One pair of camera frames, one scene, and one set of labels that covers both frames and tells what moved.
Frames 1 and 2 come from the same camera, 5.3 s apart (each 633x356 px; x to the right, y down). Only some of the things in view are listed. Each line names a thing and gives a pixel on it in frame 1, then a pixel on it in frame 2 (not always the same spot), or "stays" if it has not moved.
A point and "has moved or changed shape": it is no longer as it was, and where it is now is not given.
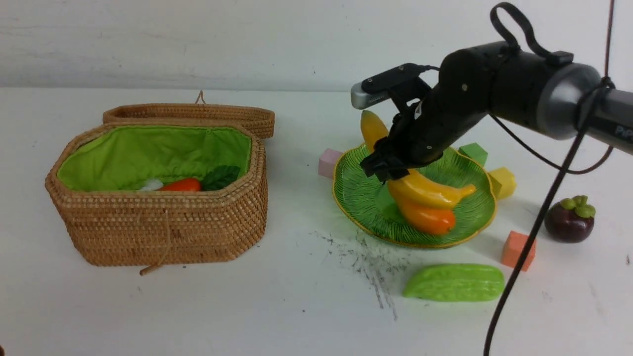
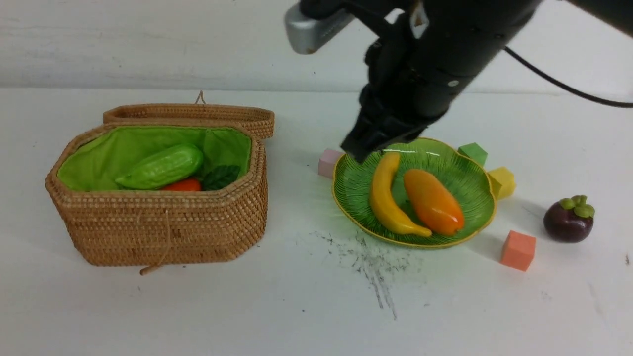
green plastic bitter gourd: [452, 282] to [179, 162]
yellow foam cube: [503, 182] stays
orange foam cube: [513, 248] stays
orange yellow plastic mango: [435, 220] has moved or changed shape
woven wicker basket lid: [261, 120] stays
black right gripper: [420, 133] to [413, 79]
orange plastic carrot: [188, 184] stays
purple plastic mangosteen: [570, 220] stays
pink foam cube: [327, 162] stays
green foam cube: [474, 151] stays
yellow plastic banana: [421, 188] to [384, 204]
